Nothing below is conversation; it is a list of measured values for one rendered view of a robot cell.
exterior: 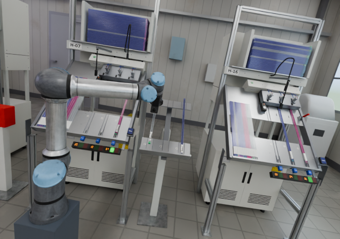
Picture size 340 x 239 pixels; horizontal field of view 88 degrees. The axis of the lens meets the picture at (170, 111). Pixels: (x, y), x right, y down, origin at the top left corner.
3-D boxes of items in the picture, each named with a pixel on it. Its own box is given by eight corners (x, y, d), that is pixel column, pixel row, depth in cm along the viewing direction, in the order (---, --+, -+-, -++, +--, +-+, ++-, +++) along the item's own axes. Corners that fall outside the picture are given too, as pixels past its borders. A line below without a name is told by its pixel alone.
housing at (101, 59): (143, 79, 168) (143, 68, 156) (92, 70, 167) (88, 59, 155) (145, 73, 172) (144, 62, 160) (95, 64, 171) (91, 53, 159)
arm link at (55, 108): (38, 185, 82) (34, 65, 69) (46, 167, 95) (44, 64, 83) (67, 182, 87) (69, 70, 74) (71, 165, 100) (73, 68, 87)
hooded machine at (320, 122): (323, 167, 318) (349, 100, 289) (293, 161, 320) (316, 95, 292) (299, 151, 381) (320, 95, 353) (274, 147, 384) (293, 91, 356)
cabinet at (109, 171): (128, 195, 174) (135, 138, 159) (57, 185, 172) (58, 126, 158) (139, 162, 237) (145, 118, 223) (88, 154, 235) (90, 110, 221)
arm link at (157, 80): (146, 74, 92) (161, 68, 94) (147, 84, 102) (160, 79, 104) (153, 86, 90) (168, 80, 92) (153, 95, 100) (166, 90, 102)
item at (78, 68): (137, 102, 151) (136, 99, 147) (60, 91, 150) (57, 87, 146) (144, 75, 169) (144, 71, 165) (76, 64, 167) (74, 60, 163)
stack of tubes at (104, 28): (144, 51, 155) (148, 18, 149) (86, 41, 154) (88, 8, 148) (146, 52, 168) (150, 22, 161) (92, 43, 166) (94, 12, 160)
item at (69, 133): (126, 144, 131) (124, 140, 125) (37, 131, 130) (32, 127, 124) (126, 143, 132) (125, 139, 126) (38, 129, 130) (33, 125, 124)
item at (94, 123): (126, 141, 130) (125, 140, 127) (36, 128, 128) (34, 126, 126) (131, 119, 140) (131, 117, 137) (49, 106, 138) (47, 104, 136)
